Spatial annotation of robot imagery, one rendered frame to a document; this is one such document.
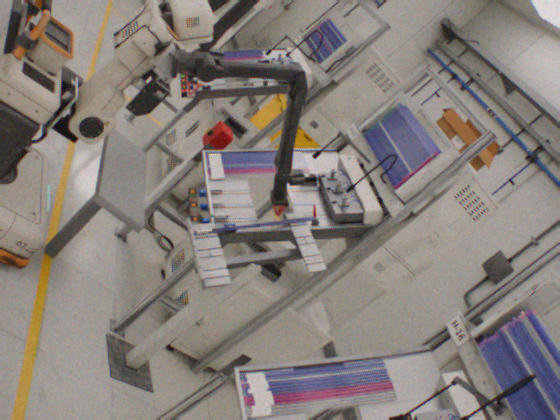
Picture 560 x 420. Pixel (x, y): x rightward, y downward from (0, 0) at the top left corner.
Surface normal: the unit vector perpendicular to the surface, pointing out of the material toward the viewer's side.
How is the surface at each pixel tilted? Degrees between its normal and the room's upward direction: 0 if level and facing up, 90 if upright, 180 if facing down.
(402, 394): 44
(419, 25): 90
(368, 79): 90
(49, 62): 92
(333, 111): 90
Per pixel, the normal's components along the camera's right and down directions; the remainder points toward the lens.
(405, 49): 0.17, 0.57
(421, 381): 0.06, -0.82
